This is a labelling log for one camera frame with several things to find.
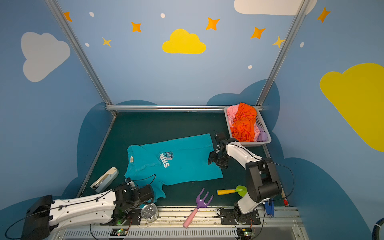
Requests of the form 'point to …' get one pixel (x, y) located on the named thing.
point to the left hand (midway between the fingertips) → (147, 202)
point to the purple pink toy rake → (200, 203)
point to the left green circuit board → (118, 232)
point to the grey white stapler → (105, 179)
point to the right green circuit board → (245, 231)
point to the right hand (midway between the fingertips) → (214, 162)
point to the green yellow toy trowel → (240, 189)
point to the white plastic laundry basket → (260, 122)
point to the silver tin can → (150, 212)
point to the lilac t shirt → (262, 136)
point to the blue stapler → (269, 209)
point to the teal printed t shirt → (171, 162)
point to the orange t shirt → (242, 127)
